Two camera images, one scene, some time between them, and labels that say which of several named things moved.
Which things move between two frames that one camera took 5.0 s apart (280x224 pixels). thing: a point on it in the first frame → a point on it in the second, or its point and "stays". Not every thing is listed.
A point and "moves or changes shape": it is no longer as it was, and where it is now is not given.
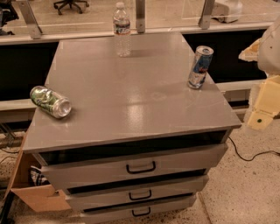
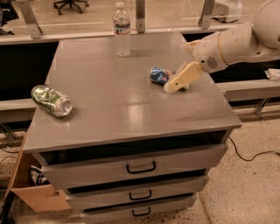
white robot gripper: [270, 51] → [206, 55]
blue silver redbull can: [199, 66] moves or changes shape
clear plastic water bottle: [122, 25] stays
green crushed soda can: [54, 104] stays
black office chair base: [69, 3] stays
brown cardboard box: [40, 198] stays
